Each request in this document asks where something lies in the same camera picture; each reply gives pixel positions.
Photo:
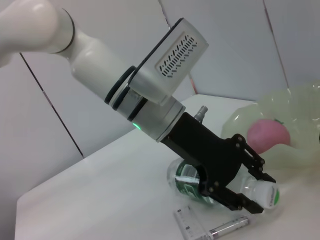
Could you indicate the clear green-label water bottle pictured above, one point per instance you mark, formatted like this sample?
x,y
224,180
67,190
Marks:
x,y
185,180

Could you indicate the translucent green fruit plate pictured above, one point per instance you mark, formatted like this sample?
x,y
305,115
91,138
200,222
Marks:
x,y
295,110

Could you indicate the clear plastic ruler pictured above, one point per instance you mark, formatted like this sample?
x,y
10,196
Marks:
x,y
190,222

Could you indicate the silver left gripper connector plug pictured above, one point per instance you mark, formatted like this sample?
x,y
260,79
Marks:
x,y
201,113

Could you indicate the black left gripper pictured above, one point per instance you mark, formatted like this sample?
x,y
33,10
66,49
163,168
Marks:
x,y
210,155

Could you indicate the pink peach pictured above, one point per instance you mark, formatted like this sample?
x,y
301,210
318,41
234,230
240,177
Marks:
x,y
268,136

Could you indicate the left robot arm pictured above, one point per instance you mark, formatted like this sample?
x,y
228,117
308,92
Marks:
x,y
95,62

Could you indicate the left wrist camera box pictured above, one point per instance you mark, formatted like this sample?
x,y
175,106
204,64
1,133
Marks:
x,y
170,60

